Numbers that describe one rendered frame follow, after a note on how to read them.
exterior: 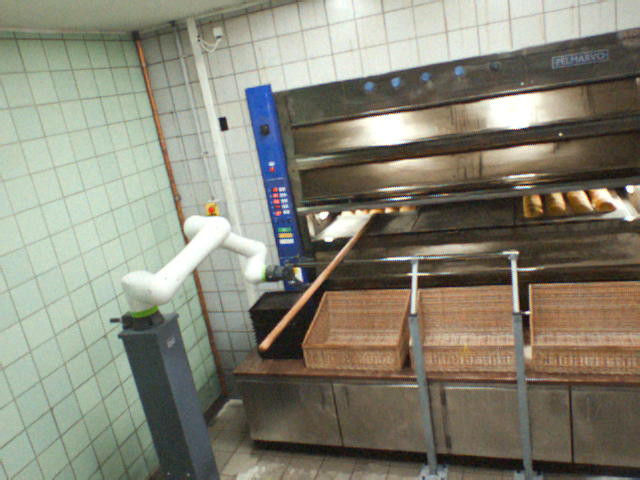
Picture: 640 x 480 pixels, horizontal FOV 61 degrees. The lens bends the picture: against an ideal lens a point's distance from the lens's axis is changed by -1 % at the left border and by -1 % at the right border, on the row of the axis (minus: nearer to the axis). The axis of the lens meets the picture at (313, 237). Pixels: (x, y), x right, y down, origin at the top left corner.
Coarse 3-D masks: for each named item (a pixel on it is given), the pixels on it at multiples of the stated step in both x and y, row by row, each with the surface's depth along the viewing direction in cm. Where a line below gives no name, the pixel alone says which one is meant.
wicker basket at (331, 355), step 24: (336, 312) 341; (360, 312) 334; (384, 312) 329; (408, 312) 313; (312, 336) 318; (336, 336) 339; (360, 336) 333; (384, 336) 328; (408, 336) 309; (312, 360) 306; (336, 360) 300; (360, 360) 305; (384, 360) 300
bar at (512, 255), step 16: (416, 256) 280; (432, 256) 276; (448, 256) 273; (464, 256) 270; (480, 256) 268; (496, 256) 265; (512, 256) 262; (416, 272) 278; (512, 272) 259; (416, 288) 274; (416, 320) 265; (512, 320) 249; (416, 336) 268; (416, 352) 270; (416, 368) 273; (432, 432) 284; (528, 432) 264; (432, 448) 285; (528, 448) 267; (432, 464) 289; (528, 464) 270
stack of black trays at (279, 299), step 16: (256, 304) 328; (272, 304) 325; (288, 304) 321; (304, 304) 332; (256, 320) 321; (272, 320) 318; (304, 320) 330; (256, 336) 325; (288, 336) 318; (304, 336) 327; (272, 352) 325; (288, 352) 321
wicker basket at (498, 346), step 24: (456, 288) 313; (480, 288) 308; (504, 288) 304; (432, 312) 318; (456, 312) 314; (480, 312) 309; (504, 312) 305; (432, 336) 317; (456, 336) 312; (480, 336) 307; (504, 336) 302; (432, 360) 281; (456, 360) 277; (480, 360) 283; (504, 360) 279
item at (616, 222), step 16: (528, 224) 296; (544, 224) 291; (560, 224) 286; (576, 224) 284; (592, 224) 281; (608, 224) 279; (624, 224) 276; (320, 240) 337; (336, 240) 332; (368, 240) 325; (384, 240) 322; (400, 240) 318; (416, 240) 315
